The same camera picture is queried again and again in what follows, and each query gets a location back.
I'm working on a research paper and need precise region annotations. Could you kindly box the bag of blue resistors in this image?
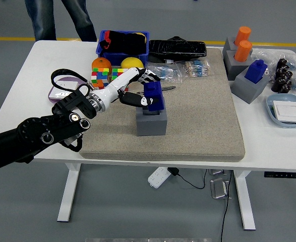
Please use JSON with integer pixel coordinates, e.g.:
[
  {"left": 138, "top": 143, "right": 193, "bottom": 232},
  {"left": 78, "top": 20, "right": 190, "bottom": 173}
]
[{"left": 146, "top": 62, "right": 183, "bottom": 84}]

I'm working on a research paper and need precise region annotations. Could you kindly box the white power strip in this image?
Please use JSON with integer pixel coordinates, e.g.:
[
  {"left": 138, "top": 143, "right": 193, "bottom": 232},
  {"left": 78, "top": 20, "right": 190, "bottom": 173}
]
[{"left": 147, "top": 166, "right": 171, "bottom": 189}]

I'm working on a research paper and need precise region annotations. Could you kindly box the orange fruit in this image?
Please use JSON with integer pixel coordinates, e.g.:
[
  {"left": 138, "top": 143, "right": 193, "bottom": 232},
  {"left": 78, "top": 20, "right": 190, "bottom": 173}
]
[{"left": 91, "top": 57, "right": 112, "bottom": 72}]

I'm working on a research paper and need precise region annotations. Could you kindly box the grey seal holder block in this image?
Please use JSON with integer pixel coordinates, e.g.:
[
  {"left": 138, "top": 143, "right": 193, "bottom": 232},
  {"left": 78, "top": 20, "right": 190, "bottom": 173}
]
[
  {"left": 223, "top": 50, "right": 255, "bottom": 81},
  {"left": 230, "top": 68, "right": 271, "bottom": 104},
  {"left": 222, "top": 37, "right": 253, "bottom": 55},
  {"left": 136, "top": 100, "right": 168, "bottom": 137}
]

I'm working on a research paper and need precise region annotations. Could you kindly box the black cloth with red trim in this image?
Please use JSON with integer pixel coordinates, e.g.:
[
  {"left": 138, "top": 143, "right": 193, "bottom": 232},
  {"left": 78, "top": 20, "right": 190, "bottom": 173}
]
[{"left": 99, "top": 30, "right": 147, "bottom": 55}]

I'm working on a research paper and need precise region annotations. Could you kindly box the black wrapped bag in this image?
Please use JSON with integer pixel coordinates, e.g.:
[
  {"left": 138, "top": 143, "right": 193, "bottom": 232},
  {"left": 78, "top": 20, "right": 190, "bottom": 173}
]
[{"left": 148, "top": 36, "right": 208, "bottom": 64}]

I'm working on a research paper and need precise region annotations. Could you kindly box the person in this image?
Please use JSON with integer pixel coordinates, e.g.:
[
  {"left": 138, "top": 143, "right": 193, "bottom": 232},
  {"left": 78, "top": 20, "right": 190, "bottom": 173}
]
[{"left": 24, "top": 0, "right": 98, "bottom": 42}]

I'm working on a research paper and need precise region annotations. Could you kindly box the white switch panel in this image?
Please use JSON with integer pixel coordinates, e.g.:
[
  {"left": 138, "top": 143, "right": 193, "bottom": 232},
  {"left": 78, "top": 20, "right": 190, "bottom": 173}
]
[{"left": 272, "top": 100, "right": 296, "bottom": 124}]

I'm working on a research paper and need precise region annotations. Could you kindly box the black table control panel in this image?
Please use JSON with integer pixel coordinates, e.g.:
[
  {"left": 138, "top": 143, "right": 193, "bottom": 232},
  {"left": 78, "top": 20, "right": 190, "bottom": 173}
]
[{"left": 264, "top": 171, "right": 296, "bottom": 178}]

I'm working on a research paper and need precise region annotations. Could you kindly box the light blue tray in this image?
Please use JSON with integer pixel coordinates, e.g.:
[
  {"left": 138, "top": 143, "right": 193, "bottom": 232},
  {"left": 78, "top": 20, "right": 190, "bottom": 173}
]
[{"left": 266, "top": 94, "right": 296, "bottom": 129}]

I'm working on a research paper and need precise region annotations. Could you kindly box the white table leg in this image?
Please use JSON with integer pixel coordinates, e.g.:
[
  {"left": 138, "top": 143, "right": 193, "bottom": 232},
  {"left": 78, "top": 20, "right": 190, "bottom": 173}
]
[
  {"left": 56, "top": 163, "right": 82, "bottom": 222},
  {"left": 233, "top": 170, "right": 256, "bottom": 230}
]

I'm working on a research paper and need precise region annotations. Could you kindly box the silver metal bracket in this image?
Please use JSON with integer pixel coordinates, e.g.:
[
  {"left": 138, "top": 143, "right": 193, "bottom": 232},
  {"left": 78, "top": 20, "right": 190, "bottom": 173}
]
[
  {"left": 208, "top": 168, "right": 228, "bottom": 176},
  {"left": 210, "top": 177, "right": 231, "bottom": 200}
]

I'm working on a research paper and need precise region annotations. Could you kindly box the black cable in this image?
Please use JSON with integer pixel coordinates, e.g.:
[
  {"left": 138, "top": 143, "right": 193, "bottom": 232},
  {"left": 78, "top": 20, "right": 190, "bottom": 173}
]
[{"left": 220, "top": 170, "right": 233, "bottom": 242}]

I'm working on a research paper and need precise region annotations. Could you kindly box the yellow fruit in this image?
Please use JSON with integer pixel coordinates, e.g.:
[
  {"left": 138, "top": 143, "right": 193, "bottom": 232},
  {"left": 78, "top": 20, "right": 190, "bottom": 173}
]
[{"left": 135, "top": 32, "right": 147, "bottom": 44}]

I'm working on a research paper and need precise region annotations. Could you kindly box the black plug cord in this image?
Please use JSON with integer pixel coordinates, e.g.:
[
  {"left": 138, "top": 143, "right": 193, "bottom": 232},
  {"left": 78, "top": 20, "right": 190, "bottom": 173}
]
[{"left": 176, "top": 168, "right": 208, "bottom": 190}]

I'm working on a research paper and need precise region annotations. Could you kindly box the white wall socket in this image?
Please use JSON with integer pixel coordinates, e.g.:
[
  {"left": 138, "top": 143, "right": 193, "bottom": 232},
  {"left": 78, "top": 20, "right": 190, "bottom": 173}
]
[{"left": 48, "top": 80, "right": 79, "bottom": 100}]

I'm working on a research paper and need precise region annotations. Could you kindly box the grey-brown mat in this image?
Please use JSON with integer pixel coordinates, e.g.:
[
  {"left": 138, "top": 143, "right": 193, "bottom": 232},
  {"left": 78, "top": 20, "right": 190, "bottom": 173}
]
[{"left": 78, "top": 47, "right": 246, "bottom": 162}]

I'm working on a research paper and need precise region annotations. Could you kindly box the purple tray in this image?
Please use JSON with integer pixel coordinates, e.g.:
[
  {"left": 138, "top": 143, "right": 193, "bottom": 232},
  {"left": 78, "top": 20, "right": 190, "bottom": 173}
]
[{"left": 48, "top": 76, "right": 88, "bottom": 104}]

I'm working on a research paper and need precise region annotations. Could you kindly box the yellow lemon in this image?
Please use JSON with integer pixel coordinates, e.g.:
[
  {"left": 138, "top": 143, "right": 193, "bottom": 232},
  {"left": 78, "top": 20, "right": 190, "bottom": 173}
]
[{"left": 121, "top": 57, "right": 145, "bottom": 71}]

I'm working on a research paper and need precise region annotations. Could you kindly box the blue plastic bin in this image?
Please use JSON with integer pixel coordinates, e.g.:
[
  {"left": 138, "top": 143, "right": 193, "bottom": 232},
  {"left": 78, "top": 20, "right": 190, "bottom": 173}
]
[{"left": 95, "top": 30, "right": 150, "bottom": 67}]

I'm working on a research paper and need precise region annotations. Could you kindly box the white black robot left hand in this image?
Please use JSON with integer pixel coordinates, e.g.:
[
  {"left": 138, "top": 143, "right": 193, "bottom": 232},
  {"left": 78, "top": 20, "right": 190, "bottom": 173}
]
[{"left": 91, "top": 67, "right": 161, "bottom": 112}]

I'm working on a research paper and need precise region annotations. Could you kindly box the bag of tan resistors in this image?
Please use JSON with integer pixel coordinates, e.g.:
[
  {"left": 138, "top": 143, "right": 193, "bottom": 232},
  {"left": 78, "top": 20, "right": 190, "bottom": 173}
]
[{"left": 177, "top": 60, "right": 215, "bottom": 78}]

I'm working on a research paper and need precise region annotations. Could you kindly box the multicoloured puzzle cube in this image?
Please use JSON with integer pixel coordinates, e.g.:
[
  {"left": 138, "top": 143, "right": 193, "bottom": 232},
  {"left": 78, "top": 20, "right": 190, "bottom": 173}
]
[
  {"left": 111, "top": 68, "right": 130, "bottom": 92},
  {"left": 91, "top": 67, "right": 112, "bottom": 90}
]

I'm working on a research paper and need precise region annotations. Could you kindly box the clear plastic bag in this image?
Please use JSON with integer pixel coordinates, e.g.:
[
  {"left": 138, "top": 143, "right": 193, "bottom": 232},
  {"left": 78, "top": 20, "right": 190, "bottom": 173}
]
[{"left": 252, "top": 48, "right": 296, "bottom": 84}]

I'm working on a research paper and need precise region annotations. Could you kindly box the blue square seal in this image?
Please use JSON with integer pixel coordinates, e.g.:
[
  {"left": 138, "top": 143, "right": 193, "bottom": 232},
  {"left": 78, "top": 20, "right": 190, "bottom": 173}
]
[
  {"left": 143, "top": 81, "right": 166, "bottom": 112},
  {"left": 245, "top": 59, "right": 268, "bottom": 84}
]

